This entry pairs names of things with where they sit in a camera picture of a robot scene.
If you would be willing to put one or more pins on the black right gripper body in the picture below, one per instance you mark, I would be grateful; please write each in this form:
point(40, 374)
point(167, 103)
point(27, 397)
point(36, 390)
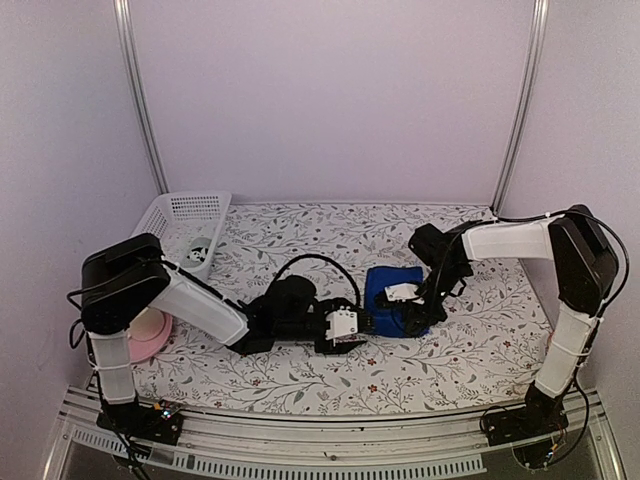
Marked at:
point(446, 280)

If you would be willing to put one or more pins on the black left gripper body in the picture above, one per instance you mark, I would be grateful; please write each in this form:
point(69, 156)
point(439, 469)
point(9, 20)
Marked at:
point(291, 333)

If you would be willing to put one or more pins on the blue towel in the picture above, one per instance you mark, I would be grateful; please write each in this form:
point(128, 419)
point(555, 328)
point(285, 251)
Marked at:
point(389, 318)

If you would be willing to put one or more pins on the light green towel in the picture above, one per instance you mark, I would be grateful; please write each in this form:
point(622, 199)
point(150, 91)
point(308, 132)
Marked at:
point(198, 253)

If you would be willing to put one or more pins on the white plastic basket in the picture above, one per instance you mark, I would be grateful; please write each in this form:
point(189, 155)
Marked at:
point(177, 219)

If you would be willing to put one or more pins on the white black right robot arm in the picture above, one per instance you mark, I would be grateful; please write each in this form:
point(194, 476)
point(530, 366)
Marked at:
point(589, 264)

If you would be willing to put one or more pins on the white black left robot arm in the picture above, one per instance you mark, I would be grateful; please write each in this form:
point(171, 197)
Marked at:
point(128, 279)

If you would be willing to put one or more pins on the pink plate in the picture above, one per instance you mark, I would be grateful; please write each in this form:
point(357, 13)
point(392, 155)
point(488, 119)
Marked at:
point(148, 333)

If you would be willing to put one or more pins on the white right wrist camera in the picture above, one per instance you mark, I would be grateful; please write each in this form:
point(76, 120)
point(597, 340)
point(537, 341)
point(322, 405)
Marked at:
point(403, 292)

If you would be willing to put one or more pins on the aluminium front rail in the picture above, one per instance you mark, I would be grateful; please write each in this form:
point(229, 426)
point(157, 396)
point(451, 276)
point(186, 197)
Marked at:
point(225, 444)

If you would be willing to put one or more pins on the right aluminium frame post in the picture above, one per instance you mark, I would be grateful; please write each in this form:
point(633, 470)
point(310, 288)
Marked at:
point(531, 66)

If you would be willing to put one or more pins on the aluminium frame post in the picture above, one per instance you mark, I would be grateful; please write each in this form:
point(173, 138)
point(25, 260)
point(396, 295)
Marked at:
point(124, 25)
point(531, 66)

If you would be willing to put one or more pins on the left aluminium frame post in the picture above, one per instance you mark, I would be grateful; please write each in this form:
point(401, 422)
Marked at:
point(124, 25)

